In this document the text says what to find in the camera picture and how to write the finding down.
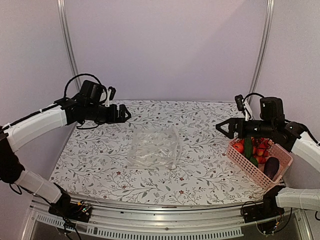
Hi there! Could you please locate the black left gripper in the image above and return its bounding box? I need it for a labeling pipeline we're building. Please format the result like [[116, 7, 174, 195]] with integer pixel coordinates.
[[86, 102, 132, 125]]

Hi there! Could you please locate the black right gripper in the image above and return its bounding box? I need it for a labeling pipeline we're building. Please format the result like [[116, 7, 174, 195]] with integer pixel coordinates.
[[216, 117, 275, 139]]

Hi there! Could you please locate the dark green fake cucumber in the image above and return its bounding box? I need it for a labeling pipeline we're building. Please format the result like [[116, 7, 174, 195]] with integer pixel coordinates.
[[244, 137, 253, 160]]

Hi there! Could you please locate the clear polka dot zip bag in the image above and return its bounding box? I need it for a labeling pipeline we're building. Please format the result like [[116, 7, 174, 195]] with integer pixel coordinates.
[[127, 126, 182, 170]]

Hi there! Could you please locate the purple fake eggplant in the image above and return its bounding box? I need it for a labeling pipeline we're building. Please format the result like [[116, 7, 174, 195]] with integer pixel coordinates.
[[263, 157, 280, 180]]

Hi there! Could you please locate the green fake leafy vegetable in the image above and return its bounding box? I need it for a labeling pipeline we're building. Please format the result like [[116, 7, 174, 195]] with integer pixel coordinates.
[[249, 156, 259, 168]]

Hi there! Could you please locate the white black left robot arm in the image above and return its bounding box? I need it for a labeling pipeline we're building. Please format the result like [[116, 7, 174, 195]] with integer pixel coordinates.
[[0, 80, 131, 217]]

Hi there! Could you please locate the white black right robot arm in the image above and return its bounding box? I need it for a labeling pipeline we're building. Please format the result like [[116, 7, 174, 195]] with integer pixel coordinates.
[[215, 94, 320, 219]]

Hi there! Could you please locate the pink perforated plastic basket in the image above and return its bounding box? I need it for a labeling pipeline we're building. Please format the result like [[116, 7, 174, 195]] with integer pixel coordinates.
[[226, 138, 293, 190]]

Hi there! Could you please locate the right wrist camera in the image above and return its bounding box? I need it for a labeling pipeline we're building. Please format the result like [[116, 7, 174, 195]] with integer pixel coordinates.
[[234, 94, 254, 121]]

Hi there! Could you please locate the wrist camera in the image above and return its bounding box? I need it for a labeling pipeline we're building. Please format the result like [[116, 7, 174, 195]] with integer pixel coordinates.
[[234, 94, 254, 121], [104, 86, 116, 107]]

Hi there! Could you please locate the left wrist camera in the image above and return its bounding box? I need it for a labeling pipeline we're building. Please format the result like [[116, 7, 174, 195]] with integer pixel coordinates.
[[104, 86, 116, 107]]

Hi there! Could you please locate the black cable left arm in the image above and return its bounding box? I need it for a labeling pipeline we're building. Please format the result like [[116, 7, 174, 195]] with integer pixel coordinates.
[[63, 73, 107, 101]]

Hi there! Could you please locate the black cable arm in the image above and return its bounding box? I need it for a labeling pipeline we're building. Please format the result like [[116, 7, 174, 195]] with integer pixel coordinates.
[[243, 92, 267, 103], [63, 73, 107, 101]]

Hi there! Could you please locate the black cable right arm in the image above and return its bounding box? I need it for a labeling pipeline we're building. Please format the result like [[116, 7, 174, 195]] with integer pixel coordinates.
[[243, 92, 267, 103]]

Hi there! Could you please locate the aluminium frame post right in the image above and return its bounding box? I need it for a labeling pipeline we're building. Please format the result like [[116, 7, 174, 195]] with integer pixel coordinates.
[[248, 0, 275, 94]]

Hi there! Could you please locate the aluminium frame post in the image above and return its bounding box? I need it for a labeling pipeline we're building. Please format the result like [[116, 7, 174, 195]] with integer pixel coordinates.
[[56, 0, 78, 76], [248, 0, 275, 94]]

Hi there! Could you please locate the aluminium front rail base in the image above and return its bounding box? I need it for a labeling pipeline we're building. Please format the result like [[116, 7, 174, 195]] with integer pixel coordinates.
[[21, 194, 316, 240]]

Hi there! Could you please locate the aluminium frame post left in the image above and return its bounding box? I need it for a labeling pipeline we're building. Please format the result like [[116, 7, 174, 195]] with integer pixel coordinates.
[[56, 0, 78, 76]]

